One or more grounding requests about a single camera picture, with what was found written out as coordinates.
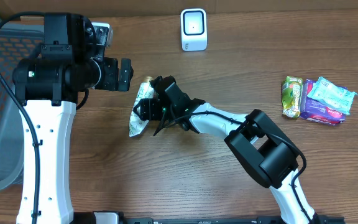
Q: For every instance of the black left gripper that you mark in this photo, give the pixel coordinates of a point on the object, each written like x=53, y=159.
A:
x=111, y=83

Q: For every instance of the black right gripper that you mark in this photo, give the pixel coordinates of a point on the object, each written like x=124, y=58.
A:
x=154, y=108

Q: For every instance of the white tube with gold cap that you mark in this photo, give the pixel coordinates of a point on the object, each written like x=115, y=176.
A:
x=136, y=125

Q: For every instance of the green tea drink carton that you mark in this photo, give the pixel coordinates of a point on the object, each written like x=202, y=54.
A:
x=291, y=95

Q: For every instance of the purple snack box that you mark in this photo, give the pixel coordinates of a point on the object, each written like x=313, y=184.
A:
x=313, y=110

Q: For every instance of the teal tissue packet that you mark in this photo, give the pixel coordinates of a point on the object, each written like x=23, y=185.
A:
x=334, y=97

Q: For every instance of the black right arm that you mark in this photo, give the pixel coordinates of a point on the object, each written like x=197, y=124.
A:
x=264, y=151

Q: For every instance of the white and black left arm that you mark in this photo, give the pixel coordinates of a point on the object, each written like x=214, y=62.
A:
x=70, y=60

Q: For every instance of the brown cardboard back panel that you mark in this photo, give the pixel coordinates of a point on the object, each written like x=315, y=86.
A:
x=118, y=8

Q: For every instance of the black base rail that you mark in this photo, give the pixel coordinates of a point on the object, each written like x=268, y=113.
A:
x=258, y=220

